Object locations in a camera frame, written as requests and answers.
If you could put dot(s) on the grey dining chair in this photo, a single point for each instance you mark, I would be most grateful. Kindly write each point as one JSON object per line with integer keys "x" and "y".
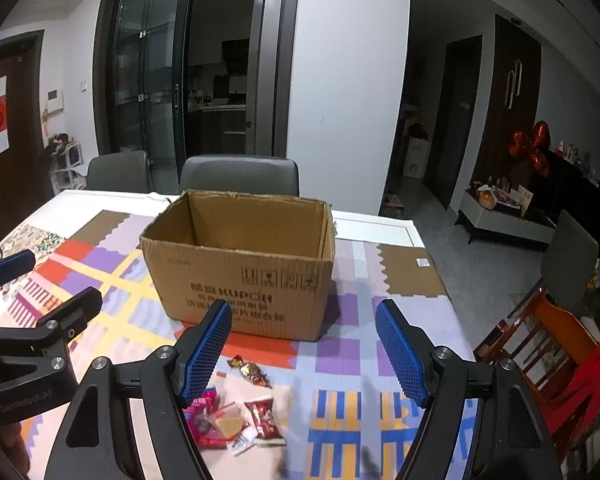
{"x": 119, "y": 172}
{"x": 241, "y": 174}

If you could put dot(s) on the grey dining chair centre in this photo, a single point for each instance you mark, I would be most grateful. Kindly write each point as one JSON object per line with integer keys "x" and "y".
{"x": 241, "y": 174}

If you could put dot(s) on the glass sliding door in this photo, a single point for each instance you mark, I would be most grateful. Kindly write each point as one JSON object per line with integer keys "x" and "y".
{"x": 138, "y": 77}

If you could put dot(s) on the person's left hand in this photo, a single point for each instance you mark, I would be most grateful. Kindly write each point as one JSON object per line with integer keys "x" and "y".
{"x": 13, "y": 445}

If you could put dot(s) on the colourful patchwork tablecloth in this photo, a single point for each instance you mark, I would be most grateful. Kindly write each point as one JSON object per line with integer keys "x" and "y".
{"x": 337, "y": 400}

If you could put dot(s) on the white wall intercom panel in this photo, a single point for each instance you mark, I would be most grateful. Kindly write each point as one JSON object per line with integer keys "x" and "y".
{"x": 54, "y": 101}

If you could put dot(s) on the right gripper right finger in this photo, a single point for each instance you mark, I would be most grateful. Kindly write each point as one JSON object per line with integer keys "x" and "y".
{"x": 510, "y": 439}

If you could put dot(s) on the red snack packet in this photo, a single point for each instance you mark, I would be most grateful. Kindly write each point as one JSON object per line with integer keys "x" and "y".
{"x": 264, "y": 421}

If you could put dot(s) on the red cloth on chair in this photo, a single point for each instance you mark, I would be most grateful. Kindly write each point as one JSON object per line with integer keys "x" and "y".
{"x": 582, "y": 391}

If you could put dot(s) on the red heart balloons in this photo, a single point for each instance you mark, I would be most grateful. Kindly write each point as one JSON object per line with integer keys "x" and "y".
{"x": 533, "y": 145}

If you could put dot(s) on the white low side table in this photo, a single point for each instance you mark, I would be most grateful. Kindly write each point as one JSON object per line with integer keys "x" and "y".
{"x": 491, "y": 226}

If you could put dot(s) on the white box in hallway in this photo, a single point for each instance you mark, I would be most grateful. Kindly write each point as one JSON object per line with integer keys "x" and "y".
{"x": 416, "y": 157}

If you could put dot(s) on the grey chair right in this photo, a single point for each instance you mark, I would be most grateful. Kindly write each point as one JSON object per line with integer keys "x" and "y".
{"x": 566, "y": 267}

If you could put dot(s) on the red gold candy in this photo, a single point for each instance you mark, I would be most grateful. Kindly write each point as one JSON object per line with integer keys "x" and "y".
{"x": 251, "y": 371}

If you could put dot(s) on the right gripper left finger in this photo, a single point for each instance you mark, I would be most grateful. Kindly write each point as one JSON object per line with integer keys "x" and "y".
{"x": 96, "y": 438}

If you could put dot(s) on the red wooden chair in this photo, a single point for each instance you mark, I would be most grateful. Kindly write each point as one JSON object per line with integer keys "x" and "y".
{"x": 547, "y": 343}

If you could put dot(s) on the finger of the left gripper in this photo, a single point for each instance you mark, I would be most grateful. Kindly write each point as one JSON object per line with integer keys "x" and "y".
{"x": 71, "y": 318}
{"x": 16, "y": 265}

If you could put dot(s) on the heart biscuit clear packet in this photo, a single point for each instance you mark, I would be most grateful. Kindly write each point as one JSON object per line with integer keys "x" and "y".
{"x": 232, "y": 427}

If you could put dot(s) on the grey dining chair left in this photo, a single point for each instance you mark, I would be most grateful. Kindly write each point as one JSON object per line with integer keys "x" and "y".
{"x": 119, "y": 172}

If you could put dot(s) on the pink snack packet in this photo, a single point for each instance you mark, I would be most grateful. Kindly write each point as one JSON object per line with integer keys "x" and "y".
{"x": 198, "y": 418}

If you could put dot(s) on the white shoe rack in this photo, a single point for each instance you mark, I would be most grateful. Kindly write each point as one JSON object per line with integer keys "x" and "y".
{"x": 62, "y": 159}

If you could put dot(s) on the brown cardboard box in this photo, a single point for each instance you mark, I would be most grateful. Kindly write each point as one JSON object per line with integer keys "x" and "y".
{"x": 270, "y": 257}

